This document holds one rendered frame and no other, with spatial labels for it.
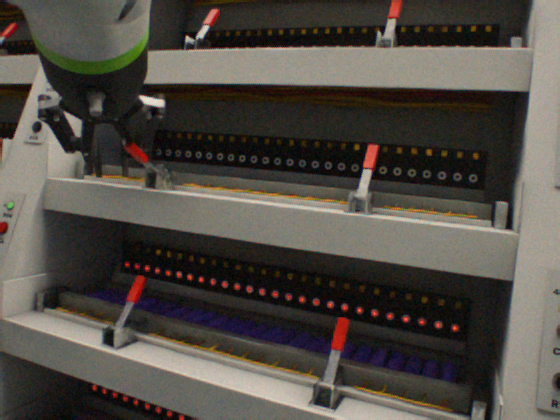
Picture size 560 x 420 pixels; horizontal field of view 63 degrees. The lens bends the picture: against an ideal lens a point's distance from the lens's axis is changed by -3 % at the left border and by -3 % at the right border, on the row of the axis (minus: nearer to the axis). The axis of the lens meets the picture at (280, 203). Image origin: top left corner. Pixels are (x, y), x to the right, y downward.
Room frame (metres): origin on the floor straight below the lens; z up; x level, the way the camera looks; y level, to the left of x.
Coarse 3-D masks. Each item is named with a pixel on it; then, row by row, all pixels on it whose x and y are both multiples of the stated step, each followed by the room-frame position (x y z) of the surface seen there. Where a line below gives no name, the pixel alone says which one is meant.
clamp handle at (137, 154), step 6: (126, 144) 0.53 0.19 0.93; (132, 144) 0.53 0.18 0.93; (132, 150) 0.53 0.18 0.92; (138, 150) 0.54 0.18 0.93; (132, 156) 0.55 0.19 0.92; (138, 156) 0.55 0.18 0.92; (144, 156) 0.55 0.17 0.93; (138, 162) 0.56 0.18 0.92; (144, 162) 0.56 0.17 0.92; (150, 168) 0.58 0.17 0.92; (156, 168) 0.59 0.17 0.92; (162, 168) 0.59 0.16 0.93; (156, 174) 0.59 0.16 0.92
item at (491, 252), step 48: (48, 144) 0.64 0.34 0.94; (48, 192) 0.65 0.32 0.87; (96, 192) 0.62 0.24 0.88; (144, 192) 0.58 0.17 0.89; (384, 192) 0.64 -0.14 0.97; (432, 192) 0.62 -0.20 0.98; (480, 192) 0.59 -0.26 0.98; (240, 240) 0.54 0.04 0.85; (288, 240) 0.52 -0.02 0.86; (336, 240) 0.49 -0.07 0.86; (384, 240) 0.47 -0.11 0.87; (432, 240) 0.45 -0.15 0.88; (480, 240) 0.43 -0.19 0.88
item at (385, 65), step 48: (192, 48) 0.60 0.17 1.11; (240, 48) 0.63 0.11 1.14; (288, 48) 0.53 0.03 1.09; (336, 48) 0.57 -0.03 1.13; (384, 48) 0.48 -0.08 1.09; (432, 48) 0.46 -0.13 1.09; (480, 48) 0.44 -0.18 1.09; (528, 48) 0.44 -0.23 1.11; (192, 96) 0.73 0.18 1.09; (240, 96) 0.74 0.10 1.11; (288, 96) 0.66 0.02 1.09; (336, 96) 0.63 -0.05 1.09; (384, 96) 0.61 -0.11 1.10; (432, 96) 0.59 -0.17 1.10; (480, 96) 0.54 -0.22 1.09
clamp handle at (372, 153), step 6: (372, 150) 0.51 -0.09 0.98; (378, 150) 0.51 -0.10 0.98; (366, 156) 0.51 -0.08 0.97; (372, 156) 0.51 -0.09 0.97; (366, 162) 0.51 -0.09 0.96; (372, 162) 0.50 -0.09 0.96; (366, 168) 0.51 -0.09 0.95; (372, 168) 0.50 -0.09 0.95; (366, 174) 0.50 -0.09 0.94; (366, 180) 0.50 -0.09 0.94; (360, 186) 0.50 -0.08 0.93; (366, 186) 0.50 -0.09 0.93; (360, 192) 0.50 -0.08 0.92; (366, 192) 0.49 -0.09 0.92
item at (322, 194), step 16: (112, 176) 0.67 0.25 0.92; (128, 176) 0.67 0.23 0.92; (144, 176) 0.66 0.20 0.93; (176, 176) 0.64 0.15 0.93; (192, 176) 0.63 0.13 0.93; (208, 176) 0.62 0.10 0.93; (240, 192) 0.61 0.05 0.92; (256, 192) 0.60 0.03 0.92; (272, 192) 0.59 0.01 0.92; (288, 192) 0.58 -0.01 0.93; (304, 192) 0.57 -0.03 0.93; (320, 192) 0.57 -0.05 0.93; (336, 192) 0.56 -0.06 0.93; (384, 208) 0.54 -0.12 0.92; (400, 208) 0.52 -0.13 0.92; (416, 208) 0.52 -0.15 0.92; (432, 208) 0.52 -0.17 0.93; (448, 208) 0.51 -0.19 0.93; (464, 208) 0.50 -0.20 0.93; (480, 208) 0.50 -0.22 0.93
